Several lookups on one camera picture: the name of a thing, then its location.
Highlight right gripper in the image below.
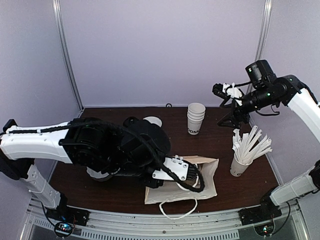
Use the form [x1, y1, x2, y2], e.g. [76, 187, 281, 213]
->
[217, 84, 278, 130]

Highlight brown paper bag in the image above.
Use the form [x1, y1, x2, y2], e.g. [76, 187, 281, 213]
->
[144, 155, 219, 221]

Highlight stack of white paper cups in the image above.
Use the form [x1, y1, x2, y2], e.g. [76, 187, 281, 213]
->
[187, 102, 206, 135]

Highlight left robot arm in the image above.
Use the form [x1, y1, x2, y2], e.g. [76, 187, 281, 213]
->
[0, 117, 205, 222]

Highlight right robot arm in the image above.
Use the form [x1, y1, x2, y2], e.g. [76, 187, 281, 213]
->
[212, 59, 320, 221]

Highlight paper cup holding straws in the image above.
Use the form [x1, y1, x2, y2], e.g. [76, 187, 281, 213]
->
[230, 153, 254, 177]

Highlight white round bowl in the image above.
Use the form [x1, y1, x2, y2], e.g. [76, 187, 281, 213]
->
[143, 116, 163, 127]

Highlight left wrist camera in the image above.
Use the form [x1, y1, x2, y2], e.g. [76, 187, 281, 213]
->
[151, 155, 199, 181]

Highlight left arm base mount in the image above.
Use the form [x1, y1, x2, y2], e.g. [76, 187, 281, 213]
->
[41, 204, 90, 239]

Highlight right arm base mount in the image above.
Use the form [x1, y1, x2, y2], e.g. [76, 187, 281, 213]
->
[238, 200, 282, 237]

